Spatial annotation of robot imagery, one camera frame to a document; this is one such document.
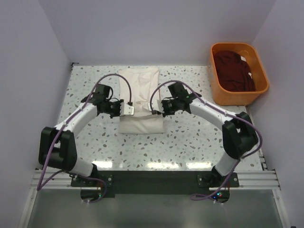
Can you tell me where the white t shirt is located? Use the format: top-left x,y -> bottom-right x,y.
118,66 -> 165,134

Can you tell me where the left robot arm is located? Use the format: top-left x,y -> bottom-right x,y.
38,84 -> 124,177

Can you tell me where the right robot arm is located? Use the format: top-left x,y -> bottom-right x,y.
161,80 -> 262,187

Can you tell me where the dark red t shirt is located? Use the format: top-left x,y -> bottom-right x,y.
214,51 -> 256,92

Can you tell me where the orange plastic basket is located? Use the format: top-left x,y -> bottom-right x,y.
207,42 -> 269,106

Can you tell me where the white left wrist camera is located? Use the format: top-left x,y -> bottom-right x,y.
120,102 -> 134,116

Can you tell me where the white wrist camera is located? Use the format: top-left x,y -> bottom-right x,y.
120,102 -> 134,116
148,100 -> 163,114

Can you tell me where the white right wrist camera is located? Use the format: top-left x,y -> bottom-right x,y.
148,100 -> 163,114

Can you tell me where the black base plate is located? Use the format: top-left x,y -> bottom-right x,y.
71,171 -> 240,202

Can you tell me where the aluminium frame rail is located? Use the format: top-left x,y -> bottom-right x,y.
19,152 -> 292,228

